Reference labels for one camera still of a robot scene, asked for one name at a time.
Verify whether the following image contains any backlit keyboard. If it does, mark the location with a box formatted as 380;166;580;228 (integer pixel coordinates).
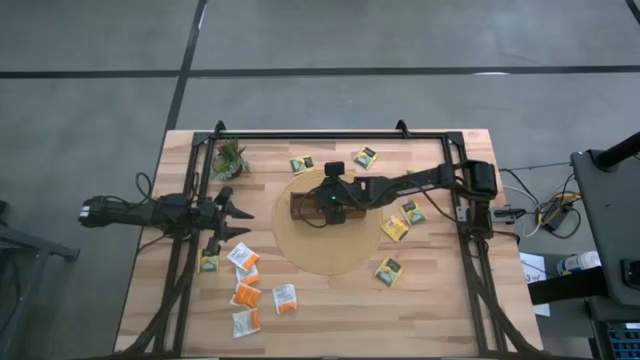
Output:
606;322;640;360

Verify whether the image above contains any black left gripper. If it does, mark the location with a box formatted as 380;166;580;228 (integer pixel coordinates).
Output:
199;186;255;257

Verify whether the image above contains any black power adapter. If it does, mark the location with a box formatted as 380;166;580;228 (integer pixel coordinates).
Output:
551;207;572;232

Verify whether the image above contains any round woven straw placemat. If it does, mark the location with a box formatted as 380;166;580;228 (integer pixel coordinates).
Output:
271;168;385;276

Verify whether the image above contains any black metal table frame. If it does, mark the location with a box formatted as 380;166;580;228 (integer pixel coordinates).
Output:
113;119;544;359

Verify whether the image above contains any grey metal stand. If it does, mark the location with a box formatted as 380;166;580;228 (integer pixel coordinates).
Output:
0;198;81;360

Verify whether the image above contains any dark grey cart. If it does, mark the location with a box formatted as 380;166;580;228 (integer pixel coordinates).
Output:
569;148;640;307

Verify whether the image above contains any brown wooden compartment tea box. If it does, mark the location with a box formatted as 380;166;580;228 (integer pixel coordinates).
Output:
289;191;367;222

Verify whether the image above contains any black pole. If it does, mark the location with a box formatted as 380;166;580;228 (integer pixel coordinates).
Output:
593;130;640;171

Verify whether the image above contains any white orange tea packet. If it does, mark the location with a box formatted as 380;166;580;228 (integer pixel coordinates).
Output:
272;283;298;316
231;308;262;339
235;264;261;287
225;242;260;273

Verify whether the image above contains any white paper sheet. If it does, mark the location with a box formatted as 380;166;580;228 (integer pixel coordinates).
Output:
518;252;552;318

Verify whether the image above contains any yellow and black cable bundle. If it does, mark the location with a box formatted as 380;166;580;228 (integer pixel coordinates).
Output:
499;167;584;239

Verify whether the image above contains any small black device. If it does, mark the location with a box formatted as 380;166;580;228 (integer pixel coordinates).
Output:
621;257;640;290

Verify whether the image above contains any black flat bar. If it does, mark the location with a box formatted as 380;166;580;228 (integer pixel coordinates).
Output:
527;266;609;306

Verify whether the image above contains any grey controller box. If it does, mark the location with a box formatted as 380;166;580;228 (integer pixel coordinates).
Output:
489;206;527;225

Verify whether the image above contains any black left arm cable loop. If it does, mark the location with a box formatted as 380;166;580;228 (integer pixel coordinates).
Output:
134;171;155;202

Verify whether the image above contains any potted green succulent plant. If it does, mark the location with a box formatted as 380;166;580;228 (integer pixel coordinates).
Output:
212;138;251;181

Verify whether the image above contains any white plastic bottle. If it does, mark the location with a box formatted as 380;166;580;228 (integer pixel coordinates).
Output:
556;250;602;277

